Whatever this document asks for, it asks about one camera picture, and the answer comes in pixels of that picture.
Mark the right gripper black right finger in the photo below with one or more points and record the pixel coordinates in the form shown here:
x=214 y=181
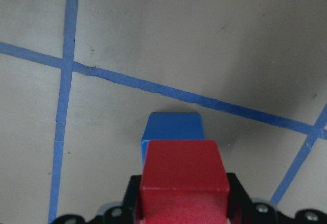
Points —
x=239 y=204

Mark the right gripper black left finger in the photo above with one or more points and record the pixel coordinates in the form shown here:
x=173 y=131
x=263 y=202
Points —
x=131 y=203

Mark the red wooden block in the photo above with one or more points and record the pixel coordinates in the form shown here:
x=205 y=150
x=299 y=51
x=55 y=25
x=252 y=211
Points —
x=184 y=181

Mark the blue wooden block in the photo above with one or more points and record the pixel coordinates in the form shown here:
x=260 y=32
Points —
x=171 y=126

